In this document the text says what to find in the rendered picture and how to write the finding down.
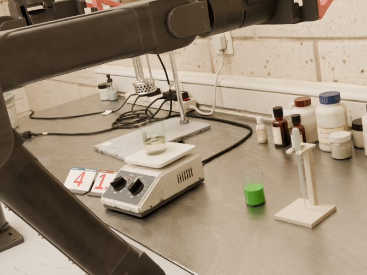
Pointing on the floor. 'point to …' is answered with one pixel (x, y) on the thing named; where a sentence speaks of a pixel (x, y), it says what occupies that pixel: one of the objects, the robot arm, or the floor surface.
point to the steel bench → (219, 195)
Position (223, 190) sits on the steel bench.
